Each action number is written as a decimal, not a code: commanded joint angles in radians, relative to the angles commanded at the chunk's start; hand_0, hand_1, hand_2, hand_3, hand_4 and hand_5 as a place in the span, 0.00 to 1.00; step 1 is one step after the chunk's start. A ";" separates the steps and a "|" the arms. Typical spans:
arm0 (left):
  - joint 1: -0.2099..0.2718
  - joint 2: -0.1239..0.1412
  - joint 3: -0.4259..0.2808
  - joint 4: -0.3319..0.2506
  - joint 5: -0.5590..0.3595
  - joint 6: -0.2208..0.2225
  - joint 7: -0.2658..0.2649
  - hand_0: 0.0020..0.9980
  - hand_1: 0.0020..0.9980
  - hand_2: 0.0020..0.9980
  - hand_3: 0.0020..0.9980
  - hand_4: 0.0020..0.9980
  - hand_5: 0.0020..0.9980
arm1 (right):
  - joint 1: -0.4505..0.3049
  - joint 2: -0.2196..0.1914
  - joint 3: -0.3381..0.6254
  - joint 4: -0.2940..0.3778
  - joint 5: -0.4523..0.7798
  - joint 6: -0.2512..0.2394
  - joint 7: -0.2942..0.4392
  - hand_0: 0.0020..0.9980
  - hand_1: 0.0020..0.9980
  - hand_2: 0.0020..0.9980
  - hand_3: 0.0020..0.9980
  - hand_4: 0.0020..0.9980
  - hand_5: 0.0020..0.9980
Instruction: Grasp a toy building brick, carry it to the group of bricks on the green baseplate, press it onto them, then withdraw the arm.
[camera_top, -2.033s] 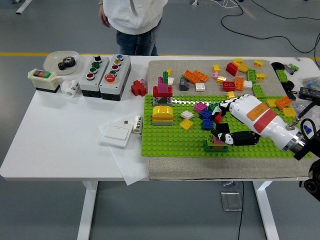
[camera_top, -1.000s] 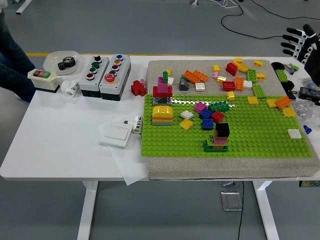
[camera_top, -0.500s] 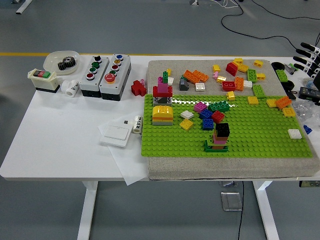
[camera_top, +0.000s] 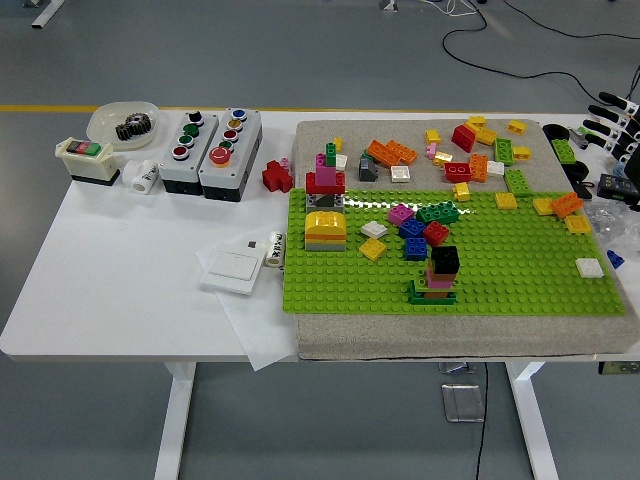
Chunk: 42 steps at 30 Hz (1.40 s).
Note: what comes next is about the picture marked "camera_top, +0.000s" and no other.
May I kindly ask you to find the red two-stud brick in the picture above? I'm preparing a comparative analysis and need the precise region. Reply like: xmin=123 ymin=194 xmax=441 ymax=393
xmin=443 ymin=161 xmax=473 ymax=184

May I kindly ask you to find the grey four-button control box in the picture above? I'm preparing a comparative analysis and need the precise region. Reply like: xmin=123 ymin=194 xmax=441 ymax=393
xmin=158 ymin=110 xmax=220 ymax=196

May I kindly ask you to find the light grey brick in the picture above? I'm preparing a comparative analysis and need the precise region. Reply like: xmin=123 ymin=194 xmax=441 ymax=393
xmin=304 ymin=238 xmax=348 ymax=253

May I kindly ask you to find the yellow square tile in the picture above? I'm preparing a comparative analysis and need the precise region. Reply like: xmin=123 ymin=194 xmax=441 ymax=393
xmin=564 ymin=213 xmax=593 ymax=235

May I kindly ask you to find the orange long brick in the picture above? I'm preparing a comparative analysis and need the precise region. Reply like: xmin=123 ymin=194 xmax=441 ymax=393
xmin=550 ymin=191 xmax=585 ymax=219
xmin=384 ymin=140 xmax=419 ymax=165
xmin=366 ymin=139 xmax=401 ymax=168
xmin=468 ymin=152 xmax=490 ymax=184

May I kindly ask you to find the translucent white bowl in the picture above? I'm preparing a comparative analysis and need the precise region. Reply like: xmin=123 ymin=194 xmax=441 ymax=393
xmin=87 ymin=100 xmax=161 ymax=151

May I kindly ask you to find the dark green plate brick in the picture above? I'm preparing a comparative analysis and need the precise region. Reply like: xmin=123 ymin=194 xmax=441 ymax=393
xmin=407 ymin=278 xmax=458 ymax=306

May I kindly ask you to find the white paper sheet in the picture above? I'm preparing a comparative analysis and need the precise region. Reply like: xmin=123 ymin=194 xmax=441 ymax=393
xmin=195 ymin=239 xmax=301 ymax=372

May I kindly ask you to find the grey arch brick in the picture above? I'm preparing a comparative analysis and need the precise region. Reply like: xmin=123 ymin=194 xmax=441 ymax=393
xmin=305 ymin=192 xmax=346 ymax=210

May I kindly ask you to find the magenta square brick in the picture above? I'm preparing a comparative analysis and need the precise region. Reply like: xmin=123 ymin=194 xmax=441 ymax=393
xmin=387 ymin=203 xmax=416 ymax=226

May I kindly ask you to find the black metal gear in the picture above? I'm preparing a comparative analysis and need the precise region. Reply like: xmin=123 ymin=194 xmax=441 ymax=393
xmin=115 ymin=112 xmax=154 ymax=142

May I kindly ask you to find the black floor cable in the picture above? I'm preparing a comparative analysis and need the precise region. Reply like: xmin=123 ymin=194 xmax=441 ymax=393
xmin=441 ymin=0 xmax=640 ymax=107
xmin=501 ymin=0 xmax=640 ymax=41

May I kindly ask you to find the orange plate brick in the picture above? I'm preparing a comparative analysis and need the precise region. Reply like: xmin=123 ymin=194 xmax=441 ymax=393
xmin=304 ymin=227 xmax=348 ymax=241

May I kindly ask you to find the white table foot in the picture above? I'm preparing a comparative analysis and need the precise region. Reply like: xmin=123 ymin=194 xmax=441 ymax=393
xmin=22 ymin=0 xmax=66 ymax=29

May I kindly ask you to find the brown-orange square brick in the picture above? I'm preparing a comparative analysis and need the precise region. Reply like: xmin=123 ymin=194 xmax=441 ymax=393
xmin=425 ymin=263 xmax=457 ymax=283

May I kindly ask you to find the white pipe tee fitting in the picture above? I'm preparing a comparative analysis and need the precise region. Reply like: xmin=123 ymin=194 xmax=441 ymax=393
xmin=122 ymin=158 xmax=160 ymax=195

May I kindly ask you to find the green studded baseplate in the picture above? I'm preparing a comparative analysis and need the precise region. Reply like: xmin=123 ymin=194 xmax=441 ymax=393
xmin=281 ymin=187 xmax=627 ymax=317

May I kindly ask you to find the red square brick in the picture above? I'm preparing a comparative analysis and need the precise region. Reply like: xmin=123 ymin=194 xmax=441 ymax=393
xmin=422 ymin=220 xmax=450 ymax=250

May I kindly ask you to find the cream red-green switch box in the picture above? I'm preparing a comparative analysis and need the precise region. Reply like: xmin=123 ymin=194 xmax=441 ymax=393
xmin=54 ymin=137 xmax=126 ymax=188

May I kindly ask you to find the white wall switch plate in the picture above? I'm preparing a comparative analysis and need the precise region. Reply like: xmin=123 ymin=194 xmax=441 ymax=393
xmin=199 ymin=248 xmax=265 ymax=296

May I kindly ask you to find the black electronic device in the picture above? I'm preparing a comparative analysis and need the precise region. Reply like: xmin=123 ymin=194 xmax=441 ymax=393
xmin=597 ymin=173 xmax=640 ymax=204

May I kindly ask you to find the thin black hanging cable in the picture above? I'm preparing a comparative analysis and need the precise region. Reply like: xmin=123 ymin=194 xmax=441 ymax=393
xmin=474 ymin=360 xmax=489 ymax=480

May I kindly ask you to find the white floor cable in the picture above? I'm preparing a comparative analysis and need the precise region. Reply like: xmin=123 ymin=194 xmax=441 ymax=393
xmin=418 ymin=0 xmax=482 ymax=18

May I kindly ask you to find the yellow domed brick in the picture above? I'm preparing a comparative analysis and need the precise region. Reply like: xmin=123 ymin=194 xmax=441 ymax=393
xmin=304 ymin=210 xmax=348 ymax=232

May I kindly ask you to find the clear plastic bag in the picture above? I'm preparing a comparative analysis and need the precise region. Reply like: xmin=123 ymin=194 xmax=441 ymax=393
xmin=584 ymin=199 xmax=640 ymax=241

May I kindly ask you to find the metal floor socket plate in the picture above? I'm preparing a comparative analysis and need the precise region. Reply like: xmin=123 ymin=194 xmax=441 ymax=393
xmin=441 ymin=383 xmax=485 ymax=424

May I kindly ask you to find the white printed cylinder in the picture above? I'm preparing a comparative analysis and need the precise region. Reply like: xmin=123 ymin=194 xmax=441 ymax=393
xmin=263 ymin=230 xmax=286 ymax=269

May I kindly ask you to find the lime green long brick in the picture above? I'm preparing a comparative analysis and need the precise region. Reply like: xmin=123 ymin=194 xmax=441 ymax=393
xmin=493 ymin=137 xmax=516 ymax=167
xmin=503 ymin=168 xmax=532 ymax=197
xmin=550 ymin=138 xmax=578 ymax=164

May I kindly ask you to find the red cross-shaped brick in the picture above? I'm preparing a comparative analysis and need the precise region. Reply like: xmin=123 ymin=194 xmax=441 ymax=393
xmin=261 ymin=159 xmax=296 ymax=194

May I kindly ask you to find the dark green long brick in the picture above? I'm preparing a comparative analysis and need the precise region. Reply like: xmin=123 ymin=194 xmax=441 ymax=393
xmin=415 ymin=200 xmax=461 ymax=225

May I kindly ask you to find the dark grey slope brick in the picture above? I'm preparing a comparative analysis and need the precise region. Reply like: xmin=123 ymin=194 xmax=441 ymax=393
xmin=357 ymin=153 xmax=380 ymax=183

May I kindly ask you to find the grey emergency-stop control box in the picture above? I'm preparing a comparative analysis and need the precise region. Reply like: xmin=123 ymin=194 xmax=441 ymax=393
xmin=198 ymin=107 xmax=264 ymax=204

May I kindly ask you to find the blue square brick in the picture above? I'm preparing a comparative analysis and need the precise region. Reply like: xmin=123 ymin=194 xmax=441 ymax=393
xmin=403 ymin=236 xmax=429 ymax=262
xmin=398 ymin=217 xmax=427 ymax=240

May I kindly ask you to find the yellow flat square brick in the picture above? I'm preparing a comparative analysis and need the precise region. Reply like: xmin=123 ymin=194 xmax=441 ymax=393
xmin=359 ymin=237 xmax=387 ymax=262

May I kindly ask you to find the white table leg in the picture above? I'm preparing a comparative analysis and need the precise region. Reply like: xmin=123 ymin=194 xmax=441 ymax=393
xmin=153 ymin=360 xmax=197 ymax=480
xmin=504 ymin=360 xmax=559 ymax=480

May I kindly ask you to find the black toy brick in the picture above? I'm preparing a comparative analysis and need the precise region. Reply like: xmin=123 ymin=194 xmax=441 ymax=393
xmin=429 ymin=244 xmax=461 ymax=275

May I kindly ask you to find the black strap piece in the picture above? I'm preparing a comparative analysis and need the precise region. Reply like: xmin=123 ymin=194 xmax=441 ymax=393
xmin=562 ymin=160 xmax=594 ymax=201

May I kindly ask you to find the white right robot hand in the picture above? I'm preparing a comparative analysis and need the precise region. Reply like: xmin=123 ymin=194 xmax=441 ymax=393
xmin=583 ymin=91 xmax=640 ymax=176

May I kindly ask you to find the wide red brick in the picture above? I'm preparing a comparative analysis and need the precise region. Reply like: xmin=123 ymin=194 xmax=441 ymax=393
xmin=304 ymin=171 xmax=347 ymax=195

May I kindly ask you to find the grey-brown mat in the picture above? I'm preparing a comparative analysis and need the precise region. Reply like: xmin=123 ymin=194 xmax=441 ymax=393
xmin=294 ymin=118 xmax=640 ymax=362

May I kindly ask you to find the grey and green clip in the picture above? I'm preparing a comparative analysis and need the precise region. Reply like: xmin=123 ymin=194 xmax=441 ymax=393
xmin=569 ymin=126 xmax=600 ymax=150

